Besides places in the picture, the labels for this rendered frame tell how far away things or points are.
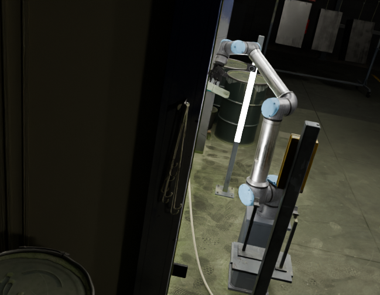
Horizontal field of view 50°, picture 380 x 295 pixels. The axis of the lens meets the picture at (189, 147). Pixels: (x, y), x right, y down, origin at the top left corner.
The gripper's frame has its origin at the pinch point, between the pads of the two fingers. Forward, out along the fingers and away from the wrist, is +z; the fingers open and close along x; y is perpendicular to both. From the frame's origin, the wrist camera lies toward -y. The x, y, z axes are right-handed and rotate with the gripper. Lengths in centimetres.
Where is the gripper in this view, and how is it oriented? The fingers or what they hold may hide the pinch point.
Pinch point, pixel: (212, 90)
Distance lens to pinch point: 290.9
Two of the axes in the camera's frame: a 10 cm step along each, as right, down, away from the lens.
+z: -3.4, 9.4, -0.4
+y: -5.6, -1.6, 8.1
